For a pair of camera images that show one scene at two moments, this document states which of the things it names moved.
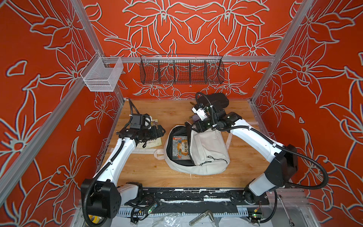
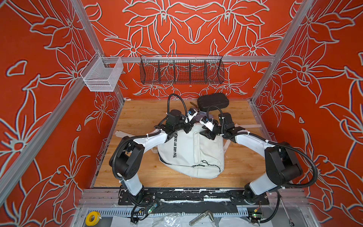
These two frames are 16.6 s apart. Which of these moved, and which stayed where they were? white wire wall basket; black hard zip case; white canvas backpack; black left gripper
Moved: black left gripper
Stayed: white wire wall basket; white canvas backpack; black hard zip case
